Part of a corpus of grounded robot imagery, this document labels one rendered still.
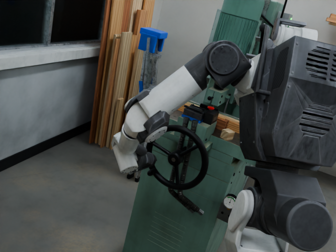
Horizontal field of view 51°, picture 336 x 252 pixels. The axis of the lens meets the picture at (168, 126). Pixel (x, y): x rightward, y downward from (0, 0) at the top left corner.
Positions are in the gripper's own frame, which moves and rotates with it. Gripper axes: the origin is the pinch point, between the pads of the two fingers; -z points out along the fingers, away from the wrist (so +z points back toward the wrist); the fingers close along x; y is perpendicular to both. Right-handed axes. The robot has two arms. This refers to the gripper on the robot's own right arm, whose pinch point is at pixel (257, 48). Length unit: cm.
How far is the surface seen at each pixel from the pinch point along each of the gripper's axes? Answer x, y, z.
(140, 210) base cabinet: 70, 65, -31
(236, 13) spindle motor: -8.2, -8.0, -13.3
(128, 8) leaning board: -89, 95, -146
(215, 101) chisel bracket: 16.3, 24.2, -12.1
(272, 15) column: -29.7, 8.3, -3.6
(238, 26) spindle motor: -5.4, -3.6, -11.3
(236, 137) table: 26.3, 31.8, 2.8
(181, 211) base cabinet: 63, 57, -10
